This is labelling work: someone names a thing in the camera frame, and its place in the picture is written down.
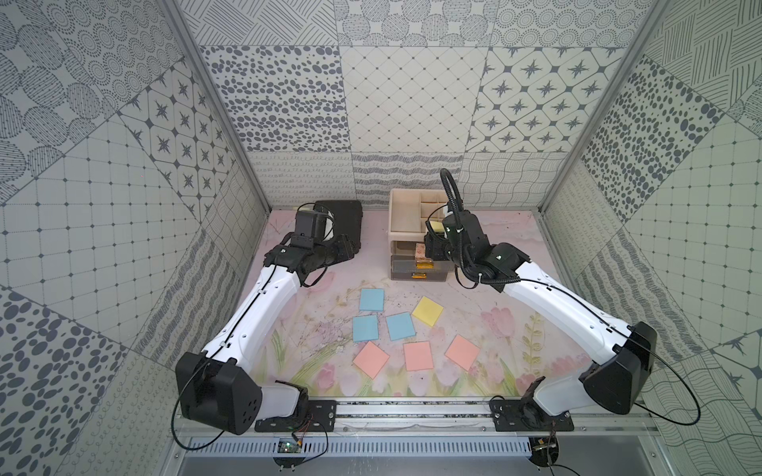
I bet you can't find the yellow sticky note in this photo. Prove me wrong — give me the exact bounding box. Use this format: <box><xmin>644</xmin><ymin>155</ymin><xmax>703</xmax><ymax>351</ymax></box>
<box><xmin>411</xmin><ymin>297</ymin><xmax>444</xmax><ymax>327</ymax></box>
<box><xmin>429</xmin><ymin>221</ymin><xmax>446</xmax><ymax>235</ymax></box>

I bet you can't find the grey transparent drawer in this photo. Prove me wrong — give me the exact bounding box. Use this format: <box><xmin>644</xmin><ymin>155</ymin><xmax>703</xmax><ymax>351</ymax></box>
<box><xmin>391</xmin><ymin>241</ymin><xmax>435</xmax><ymax>273</ymax></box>

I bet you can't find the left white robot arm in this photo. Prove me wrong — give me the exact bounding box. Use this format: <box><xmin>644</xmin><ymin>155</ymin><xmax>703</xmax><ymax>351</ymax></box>
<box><xmin>176</xmin><ymin>234</ymin><xmax>359</xmax><ymax>436</ymax></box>

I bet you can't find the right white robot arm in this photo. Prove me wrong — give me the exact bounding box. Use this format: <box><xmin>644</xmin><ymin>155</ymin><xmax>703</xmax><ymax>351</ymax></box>
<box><xmin>426</xmin><ymin>211</ymin><xmax>657</xmax><ymax>426</ymax></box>

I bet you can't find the bottom grey drawer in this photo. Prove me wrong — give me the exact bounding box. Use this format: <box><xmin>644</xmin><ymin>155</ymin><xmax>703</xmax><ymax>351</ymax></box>
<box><xmin>390</xmin><ymin>262</ymin><xmax>454</xmax><ymax>282</ymax></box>

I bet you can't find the blue sticky note top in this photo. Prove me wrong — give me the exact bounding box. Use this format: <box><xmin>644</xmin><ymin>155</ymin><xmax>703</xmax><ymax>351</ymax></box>
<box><xmin>359</xmin><ymin>289</ymin><xmax>385</xmax><ymax>313</ymax></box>

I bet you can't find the blue sticky note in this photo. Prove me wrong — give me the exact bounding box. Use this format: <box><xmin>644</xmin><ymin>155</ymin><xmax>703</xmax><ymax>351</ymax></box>
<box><xmin>359</xmin><ymin>289</ymin><xmax>385</xmax><ymax>313</ymax></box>
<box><xmin>386</xmin><ymin>313</ymin><xmax>416</xmax><ymax>341</ymax></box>
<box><xmin>352</xmin><ymin>315</ymin><xmax>379</xmax><ymax>342</ymax></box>

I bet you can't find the blue sticky note lower right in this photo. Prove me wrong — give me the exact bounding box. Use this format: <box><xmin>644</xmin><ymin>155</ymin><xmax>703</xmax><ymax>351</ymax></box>
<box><xmin>386</xmin><ymin>313</ymin><xmax>416</xmax><ymax>341</ymax></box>

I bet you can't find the pink sticky note right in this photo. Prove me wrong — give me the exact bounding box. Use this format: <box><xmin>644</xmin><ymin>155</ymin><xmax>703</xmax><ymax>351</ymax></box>
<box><xmin>444</xmin><ymin>335</ymin><xmax>480</xmax><ymax>372</ymax></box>

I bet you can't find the pink sticky note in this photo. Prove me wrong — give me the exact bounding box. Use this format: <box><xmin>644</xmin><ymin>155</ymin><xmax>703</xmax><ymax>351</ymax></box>
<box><xmin>444</xmin><ymin>335</ymin><xmax>480</xmax><ymax>372</ymax></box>
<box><xmin>403</xmin><ymin>341</ymin><xmax>434</xmax><ymax>372</ymax></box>
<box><xmin>353</xmin><ymin>342</ymin><xmax>390</xmax><ymax>380</ymax></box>

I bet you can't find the blue sticky note lower left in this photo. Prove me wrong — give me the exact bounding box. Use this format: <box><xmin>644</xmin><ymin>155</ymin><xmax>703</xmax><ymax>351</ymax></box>
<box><xmin>352</xmin><ymin>315</ymin><xmax>379</xmax><ymax>342</ymax></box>

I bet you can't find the pink sticky note middle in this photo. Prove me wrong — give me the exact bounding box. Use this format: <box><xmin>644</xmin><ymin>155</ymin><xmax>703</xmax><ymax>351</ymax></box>
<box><xmin>403</xmin><ymin>341</ymin><xmax>434</xmax><ymax>372</ymax></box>

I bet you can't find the pink sticky note left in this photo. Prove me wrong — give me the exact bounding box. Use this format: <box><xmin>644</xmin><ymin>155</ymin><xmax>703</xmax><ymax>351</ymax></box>
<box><xmin>353</xmin><ymin>342</ymin><xmax>390</xmax><ymax>380</ymax></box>

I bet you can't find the beige desk organizer cabinet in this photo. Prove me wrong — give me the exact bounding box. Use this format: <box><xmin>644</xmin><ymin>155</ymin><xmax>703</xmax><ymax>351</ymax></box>
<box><xmin>388</xmin><ymin>188</ymin><xmax>448</xmax><ymax>243</ymax></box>

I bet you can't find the black plastic tool case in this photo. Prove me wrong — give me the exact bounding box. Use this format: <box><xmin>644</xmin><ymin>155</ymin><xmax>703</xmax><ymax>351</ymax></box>
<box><xmin>319</xmin><ymin>200</ymin><xmax>363</xmax><ymax>260</ymax></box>

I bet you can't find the floral pink table mat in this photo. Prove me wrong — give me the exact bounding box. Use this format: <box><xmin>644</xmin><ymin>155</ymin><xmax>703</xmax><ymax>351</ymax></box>
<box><xmin>253</xmin><ymin>210</ymin><xmax>591</xmax><ymax>398</ymax></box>

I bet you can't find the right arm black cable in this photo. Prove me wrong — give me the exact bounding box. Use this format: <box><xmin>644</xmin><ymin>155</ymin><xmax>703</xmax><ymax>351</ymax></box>
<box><xmin>439</xmin><ymin>167</ymin><xmax>702</xmax><ymax>428</ymax></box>

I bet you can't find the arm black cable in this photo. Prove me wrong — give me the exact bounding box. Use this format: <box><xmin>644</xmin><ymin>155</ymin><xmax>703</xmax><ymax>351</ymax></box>
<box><xmin>171</xmin><ymin>201</ymin><xmax>337</xmax><ymax>451</ymax></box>
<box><xmin>439</xmin><ymin>167</ymin><xmax>702</xmax><ymax>428</ymax></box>

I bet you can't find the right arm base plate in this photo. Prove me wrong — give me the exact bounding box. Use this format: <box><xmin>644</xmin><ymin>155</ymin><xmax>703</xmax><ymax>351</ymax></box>
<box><xmin>488</xmin><ymin>396</ymin><xmax>575</xmax><ymax>432</ymax></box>

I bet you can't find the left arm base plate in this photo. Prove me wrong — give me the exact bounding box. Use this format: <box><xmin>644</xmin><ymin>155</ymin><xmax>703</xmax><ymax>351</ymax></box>
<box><xmin>254</xmin><ymin>399</ymin><xmax>337</xmax><ymax>434</ymax></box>

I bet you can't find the aluminium mounting rail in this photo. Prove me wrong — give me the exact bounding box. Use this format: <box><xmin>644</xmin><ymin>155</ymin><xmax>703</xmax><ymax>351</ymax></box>
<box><xmin>169</xmin><ymin>395</ymin><xmax>662</xmax><ymax>438</ymax></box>

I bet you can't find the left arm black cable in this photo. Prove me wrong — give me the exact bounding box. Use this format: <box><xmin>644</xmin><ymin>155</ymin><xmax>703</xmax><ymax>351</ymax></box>
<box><xmin>171</xmin><ymin>201</ymin><xmax>337</xmax><ymax>451</ymax></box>

